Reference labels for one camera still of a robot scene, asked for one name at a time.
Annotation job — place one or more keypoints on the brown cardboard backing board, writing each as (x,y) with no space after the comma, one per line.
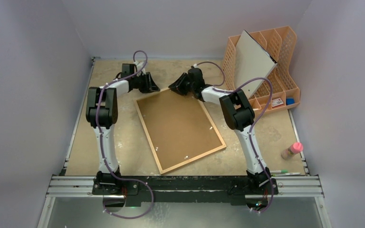
(179,126)

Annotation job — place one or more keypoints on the red white card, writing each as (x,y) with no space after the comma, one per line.
(277,102)

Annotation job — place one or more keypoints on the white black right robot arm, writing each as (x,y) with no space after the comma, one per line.
(238,115)

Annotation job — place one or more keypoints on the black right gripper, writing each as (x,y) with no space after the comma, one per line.
(185,83)

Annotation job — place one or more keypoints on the light wooden picture frame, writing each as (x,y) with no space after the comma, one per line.
(160,160)

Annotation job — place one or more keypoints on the orange plastic file organizer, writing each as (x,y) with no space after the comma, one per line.
(280,43)

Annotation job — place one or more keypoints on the blue box in organizer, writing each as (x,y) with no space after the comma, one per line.
(290,101)

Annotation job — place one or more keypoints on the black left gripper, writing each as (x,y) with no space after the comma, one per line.
(150,86)

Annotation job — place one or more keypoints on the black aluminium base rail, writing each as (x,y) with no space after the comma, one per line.
(234,190)

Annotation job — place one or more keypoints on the white board in organizer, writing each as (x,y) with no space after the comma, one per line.
(251,60)

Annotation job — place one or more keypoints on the green marker pen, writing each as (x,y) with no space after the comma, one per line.
(279,172)

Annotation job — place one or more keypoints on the white marker pen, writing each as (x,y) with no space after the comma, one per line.
(288,174)

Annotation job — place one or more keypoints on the pink capped bottle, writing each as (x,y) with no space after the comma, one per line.
(291,151)

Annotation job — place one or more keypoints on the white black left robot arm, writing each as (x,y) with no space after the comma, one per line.
(102,114)

